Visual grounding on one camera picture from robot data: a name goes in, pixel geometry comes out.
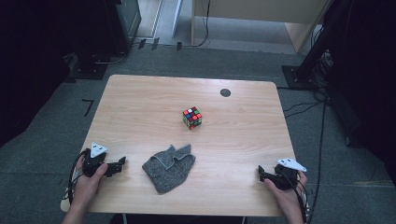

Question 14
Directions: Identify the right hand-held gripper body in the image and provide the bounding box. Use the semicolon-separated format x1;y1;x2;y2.
264;157;308;191

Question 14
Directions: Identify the person's left hand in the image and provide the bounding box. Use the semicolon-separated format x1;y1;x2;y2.
69;154;109;213

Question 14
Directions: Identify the black hanging cable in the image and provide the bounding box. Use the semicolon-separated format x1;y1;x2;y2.
182;0;211;49

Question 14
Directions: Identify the grey fluffy cloth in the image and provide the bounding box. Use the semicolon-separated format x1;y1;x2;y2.
141;144;197;195

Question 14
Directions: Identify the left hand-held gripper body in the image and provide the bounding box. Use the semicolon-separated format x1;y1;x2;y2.
81;142;109;178

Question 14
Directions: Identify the multicoloured puzzle cube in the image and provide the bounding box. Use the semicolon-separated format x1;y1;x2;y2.
182;106;204;131

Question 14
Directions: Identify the long black floor cable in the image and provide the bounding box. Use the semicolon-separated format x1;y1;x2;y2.
306;99;329;224

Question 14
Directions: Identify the person's right hand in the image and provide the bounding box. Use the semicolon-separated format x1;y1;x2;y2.
263;171;309;218

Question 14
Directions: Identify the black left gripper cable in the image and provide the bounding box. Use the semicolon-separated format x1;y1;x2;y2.
61;148;92;206

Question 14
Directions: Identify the coiled black cable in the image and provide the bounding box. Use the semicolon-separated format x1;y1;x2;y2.
91;50;128;65

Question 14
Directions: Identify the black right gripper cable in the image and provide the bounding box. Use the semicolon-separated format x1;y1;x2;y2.
288;172;313;224

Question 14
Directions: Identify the black metal stand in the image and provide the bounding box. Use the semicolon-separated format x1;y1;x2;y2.
281;0;347;91

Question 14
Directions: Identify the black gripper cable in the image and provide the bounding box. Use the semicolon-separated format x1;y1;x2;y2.
288;172;313;224
61;148;92;206

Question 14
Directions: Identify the dark curtain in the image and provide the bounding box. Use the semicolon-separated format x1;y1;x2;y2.
326;0;396;185
0;0;78;147

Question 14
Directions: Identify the black angled tape mark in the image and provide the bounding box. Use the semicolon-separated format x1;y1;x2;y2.
81;98;95;118

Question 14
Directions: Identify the white leaning board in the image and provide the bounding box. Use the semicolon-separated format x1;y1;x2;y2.
170;0;184;39

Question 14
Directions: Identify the light wooden desk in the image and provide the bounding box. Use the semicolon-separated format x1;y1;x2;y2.
190;0;332;54

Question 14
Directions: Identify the black equipment cabinet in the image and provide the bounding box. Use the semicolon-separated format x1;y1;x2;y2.
66;0;143;81

